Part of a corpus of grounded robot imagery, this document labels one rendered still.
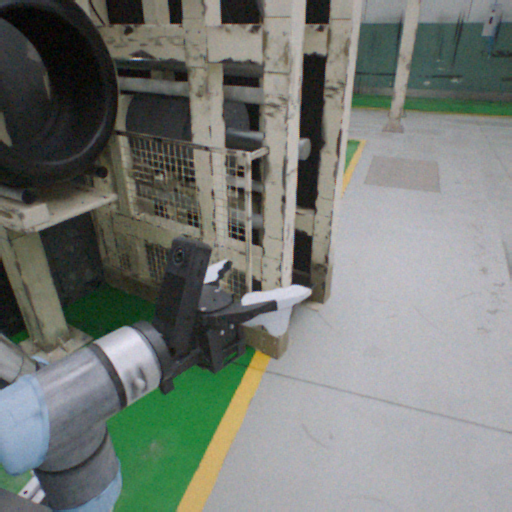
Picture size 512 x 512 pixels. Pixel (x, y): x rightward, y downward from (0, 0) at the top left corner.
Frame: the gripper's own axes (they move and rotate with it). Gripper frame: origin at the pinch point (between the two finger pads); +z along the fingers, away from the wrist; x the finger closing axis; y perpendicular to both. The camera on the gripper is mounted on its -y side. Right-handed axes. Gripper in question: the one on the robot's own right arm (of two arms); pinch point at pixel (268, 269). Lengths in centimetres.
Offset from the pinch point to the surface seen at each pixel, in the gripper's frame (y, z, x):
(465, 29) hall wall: -64, 911, -319
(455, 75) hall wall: 19, 912, -329
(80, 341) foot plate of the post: 86, 11, -148
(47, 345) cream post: 80, -3, -149
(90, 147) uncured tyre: -8, 22, -103
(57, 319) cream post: 70, 5, -149
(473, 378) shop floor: 107, 124, -4
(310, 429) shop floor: 102, 52, -39
